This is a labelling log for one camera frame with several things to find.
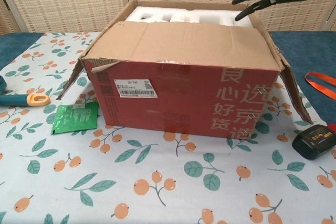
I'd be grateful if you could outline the teal tool with orange end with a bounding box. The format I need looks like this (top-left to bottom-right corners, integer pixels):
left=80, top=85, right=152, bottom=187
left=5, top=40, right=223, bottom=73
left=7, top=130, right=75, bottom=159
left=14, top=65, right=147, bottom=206
left=0, top=93, right=51, bottom=108

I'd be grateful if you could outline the black case with gold print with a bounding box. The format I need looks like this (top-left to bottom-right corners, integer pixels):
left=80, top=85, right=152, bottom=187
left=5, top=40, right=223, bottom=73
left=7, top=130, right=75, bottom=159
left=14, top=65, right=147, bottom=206
left=291, top=124, right=336, bottom=161

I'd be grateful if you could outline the green foil sachet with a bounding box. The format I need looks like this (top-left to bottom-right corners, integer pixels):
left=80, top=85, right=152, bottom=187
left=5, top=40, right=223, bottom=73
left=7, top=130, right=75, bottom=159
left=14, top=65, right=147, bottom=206
left=50, top=102, right=100, bottom=135

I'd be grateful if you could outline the white foam insert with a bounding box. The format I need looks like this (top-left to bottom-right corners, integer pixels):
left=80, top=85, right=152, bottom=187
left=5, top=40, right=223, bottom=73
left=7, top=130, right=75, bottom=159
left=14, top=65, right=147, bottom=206
left=127, top=8, right=250, bottom=28

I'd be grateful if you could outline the red cardboard box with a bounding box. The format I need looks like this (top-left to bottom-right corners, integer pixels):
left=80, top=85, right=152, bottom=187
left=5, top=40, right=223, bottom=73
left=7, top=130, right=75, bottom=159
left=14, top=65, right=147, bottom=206
left=56, top=0, right=314, bottom=141

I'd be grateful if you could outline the white fruit-print tablecloth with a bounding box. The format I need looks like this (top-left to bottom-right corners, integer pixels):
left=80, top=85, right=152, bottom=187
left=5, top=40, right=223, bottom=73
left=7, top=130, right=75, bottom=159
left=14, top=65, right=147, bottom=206
left=0, top=31, right=336, bottom=224

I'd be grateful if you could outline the orange ribbon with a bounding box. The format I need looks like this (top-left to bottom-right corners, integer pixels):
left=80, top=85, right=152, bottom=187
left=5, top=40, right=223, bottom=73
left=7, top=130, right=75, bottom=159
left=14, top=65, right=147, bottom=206
left=304, top=71, right=336, bottom=97

